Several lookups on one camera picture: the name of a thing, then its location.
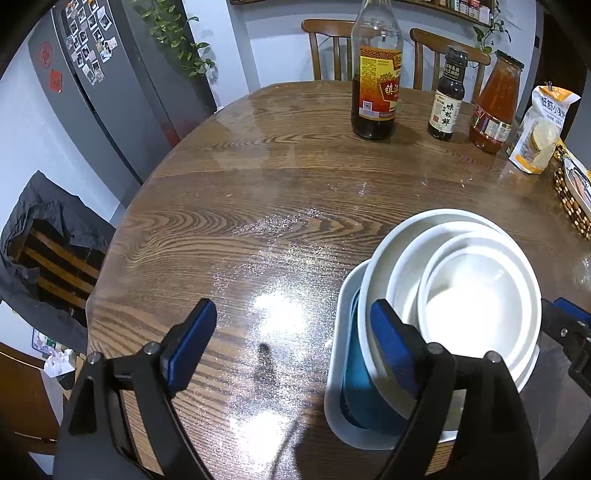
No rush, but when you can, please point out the crumpled white plastic bag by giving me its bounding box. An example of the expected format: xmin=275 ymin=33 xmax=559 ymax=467
xmin=44 ymin=348 xmax=77 ymax=379

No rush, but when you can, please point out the wooden dining chair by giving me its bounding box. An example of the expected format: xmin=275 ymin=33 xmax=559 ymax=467
xmin=301 ymin=19 xmax=356 ymax=81
xmin=409 ymin=28 xmax=491 ymax=104

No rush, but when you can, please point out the orange sauce jar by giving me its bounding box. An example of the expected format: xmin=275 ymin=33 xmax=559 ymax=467
xmin=469 ymin=50 xmax=525 ymax=154

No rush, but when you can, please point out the yellow capped vinegar bottle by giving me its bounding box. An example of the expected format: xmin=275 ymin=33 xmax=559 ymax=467
xmin=351 ymin=0 xmax=404 ymax=140

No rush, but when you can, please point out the deep white ramekin bowl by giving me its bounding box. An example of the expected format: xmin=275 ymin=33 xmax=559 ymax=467
xmin=418 ymin=232 xmax=539 ymax=356

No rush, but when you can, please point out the brown wooden cabinet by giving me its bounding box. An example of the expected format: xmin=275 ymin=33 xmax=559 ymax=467
xmin=0 ymin=342 xmax=70 ymax=457

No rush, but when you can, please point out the yellow snack packet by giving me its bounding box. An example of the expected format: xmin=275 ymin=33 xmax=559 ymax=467
xmin=554 ymin=141 xmax=591 ymax=185

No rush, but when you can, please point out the blue ceramic dish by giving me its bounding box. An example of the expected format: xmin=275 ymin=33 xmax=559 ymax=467
xmin=339 ymin=288 xmax=407 ymax=437

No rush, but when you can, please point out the dark grey jacket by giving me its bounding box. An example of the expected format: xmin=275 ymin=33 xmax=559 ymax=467
xmin=0 ymin=170 xmax=116 ymax=342

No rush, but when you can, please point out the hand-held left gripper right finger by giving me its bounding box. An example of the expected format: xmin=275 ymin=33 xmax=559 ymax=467
xmin=369 ymin=298 xmax=541 ymax=480

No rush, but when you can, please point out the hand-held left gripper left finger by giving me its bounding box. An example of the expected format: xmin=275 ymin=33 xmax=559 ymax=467
xmin=52 ymin=298 xmax=218 ymax=480

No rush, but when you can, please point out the white yellow flour bag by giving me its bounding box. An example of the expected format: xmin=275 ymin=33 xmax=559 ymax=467
xmin=508 ymin=83 xmax=581 ymax=175

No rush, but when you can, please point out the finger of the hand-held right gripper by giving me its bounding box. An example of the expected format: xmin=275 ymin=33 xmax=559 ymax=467
xmin=540 ymin=298 xmax=591 ymax=384
xmin=554 ymin=298 xmax=591 ymax=326

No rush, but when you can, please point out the small trailing green plant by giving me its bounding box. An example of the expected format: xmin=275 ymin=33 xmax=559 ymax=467
xmin=473 ymin=7 xmax=511 ymax=56

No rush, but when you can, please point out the grey refrigerator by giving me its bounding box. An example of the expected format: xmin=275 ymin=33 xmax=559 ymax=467
xmin=28 ymin=0 xmax=218 ymax=185

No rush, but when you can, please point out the small dark sauce bottle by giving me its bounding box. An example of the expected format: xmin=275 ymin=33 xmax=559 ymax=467
xmin=427 ymin=45 xmax=469 ymax=140

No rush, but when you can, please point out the medium white bowl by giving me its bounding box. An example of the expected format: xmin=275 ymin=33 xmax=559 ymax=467
xmin=385 ymin=220 xmax=542 ymax=384

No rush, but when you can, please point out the row of spice jars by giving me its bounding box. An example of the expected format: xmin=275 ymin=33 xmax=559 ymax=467
xmin=436 ymin=0 xmax=492 ymax=19

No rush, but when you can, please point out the wooden beaded trivet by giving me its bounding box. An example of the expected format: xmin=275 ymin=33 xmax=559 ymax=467
xmin=553 ymin=167 xmax=591 ymax=240

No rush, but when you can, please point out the white oblong tray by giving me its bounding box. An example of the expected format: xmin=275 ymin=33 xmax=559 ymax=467
xmin=563 ymin=159 xmax=591 ymax=210

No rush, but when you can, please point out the large grey bowl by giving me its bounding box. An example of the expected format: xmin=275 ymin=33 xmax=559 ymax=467
xmin=358 ymin=209 xmax=542 ymax=418

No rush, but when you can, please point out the large hanging green plant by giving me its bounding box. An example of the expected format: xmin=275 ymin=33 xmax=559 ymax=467
xmin=131 ymin=0 xmax=218 ymax=84

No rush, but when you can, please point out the group of photo magnets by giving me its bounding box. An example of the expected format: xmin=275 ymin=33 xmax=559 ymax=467
xmin=65 ymin=0 xmax=118 ymax=86

